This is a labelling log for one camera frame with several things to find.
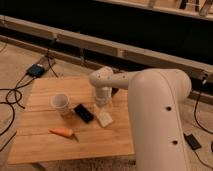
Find white sponge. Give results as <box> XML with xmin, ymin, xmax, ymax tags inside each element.
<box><xmin>97</xmin><ymin>112</ymin><xmax>113</xmax><ymax>127</ymax></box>

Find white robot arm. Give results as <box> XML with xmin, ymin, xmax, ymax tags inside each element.
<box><xmin>89</xmin><ymin>67</ymin><xmax>191</xmax><ymax>171</ymax></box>

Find black rectangular device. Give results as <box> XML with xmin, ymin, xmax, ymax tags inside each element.
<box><xmin>74</xmin><ymin>104</ymin><xmax>94</xmax><ymax>123</ymax></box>

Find orange carrot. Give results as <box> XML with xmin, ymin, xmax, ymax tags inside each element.
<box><xmin>50</xmin><ymin>128</ymin><xmax>74</xmax><ymax>138</ymax></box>

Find black power adapter box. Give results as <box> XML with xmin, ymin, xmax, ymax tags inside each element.
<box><xmin>26</xmin><ymin>64</ymin><xmax>45</xmax><ymax>78</ymax></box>

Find wooden table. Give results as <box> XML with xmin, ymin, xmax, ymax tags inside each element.
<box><xmin>8</xmin><ymin>76</ymin><xmax>134</xmax><ymax>164</ymax></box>

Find black box on floor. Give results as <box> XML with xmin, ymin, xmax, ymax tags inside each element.
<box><xmin>184</xmin><ymin>134</ymin><xmax>201</xmax><ymax>150</ymax></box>

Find long wooden beam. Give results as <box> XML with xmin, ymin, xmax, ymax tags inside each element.
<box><xmin>0</xmin><ymin>15</ymin><xmax>213</xmax><ymax>82</ymax></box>

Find black floor cables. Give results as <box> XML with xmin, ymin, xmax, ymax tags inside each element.
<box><xmin>0</xmin><ymin>39</ymin><xmax>59</xmax><ymax>153</ymax></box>

